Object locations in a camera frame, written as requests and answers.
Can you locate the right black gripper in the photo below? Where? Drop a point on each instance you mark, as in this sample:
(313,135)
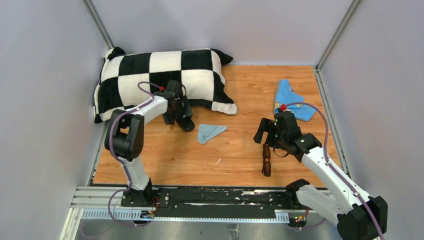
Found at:
(268,125)

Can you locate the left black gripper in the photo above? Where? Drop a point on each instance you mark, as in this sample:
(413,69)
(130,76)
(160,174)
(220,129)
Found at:
(184,111)

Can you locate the black sunglasses case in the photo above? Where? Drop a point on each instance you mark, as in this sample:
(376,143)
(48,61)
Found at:
(186,124)

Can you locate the light blue cleaning cloth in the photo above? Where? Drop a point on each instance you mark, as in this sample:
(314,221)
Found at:
(206,132)

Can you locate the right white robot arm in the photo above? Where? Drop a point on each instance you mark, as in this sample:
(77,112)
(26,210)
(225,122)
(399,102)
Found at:
(353,211)

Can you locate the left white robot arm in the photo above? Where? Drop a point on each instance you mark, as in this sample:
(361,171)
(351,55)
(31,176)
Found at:
(126,130)

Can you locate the brown sunglasses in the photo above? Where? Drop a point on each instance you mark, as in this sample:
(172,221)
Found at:
(266,161)

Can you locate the blue crumpled cloth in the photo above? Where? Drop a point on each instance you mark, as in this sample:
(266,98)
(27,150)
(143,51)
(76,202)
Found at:
(285,95)

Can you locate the black white checkered pillow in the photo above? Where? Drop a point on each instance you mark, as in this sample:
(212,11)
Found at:
(126,80)

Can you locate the aluminium frame rail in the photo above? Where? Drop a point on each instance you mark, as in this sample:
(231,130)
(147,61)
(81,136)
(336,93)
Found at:
(103,202)

